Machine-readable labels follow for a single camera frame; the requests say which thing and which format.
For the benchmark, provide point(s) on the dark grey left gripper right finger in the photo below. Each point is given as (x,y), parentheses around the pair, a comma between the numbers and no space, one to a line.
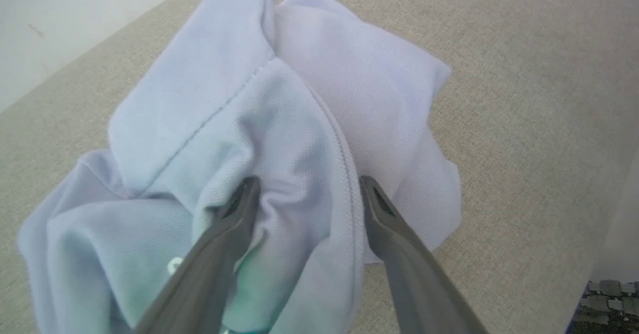
(414,274)

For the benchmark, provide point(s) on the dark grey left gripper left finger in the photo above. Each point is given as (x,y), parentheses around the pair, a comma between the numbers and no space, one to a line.
(209,264)

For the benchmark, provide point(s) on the light blue polo shirt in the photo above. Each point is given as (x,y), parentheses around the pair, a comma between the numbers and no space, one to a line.
(299,124)

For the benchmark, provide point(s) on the grey fabric sofa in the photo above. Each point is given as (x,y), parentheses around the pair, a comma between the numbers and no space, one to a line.
(524,124)

